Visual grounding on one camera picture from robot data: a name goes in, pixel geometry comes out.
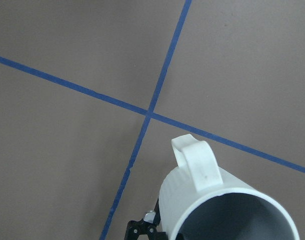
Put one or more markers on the white ribbed mug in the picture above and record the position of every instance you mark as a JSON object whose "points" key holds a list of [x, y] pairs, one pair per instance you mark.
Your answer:
{"points": [[198, 200]]}

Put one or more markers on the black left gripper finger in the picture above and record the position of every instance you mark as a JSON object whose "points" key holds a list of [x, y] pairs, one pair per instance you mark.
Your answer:
{"points": [[157, 217]]}

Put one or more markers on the brown paper table mat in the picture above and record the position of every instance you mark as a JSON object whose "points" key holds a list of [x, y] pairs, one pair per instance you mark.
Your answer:
{"points": [[93, 91]]}

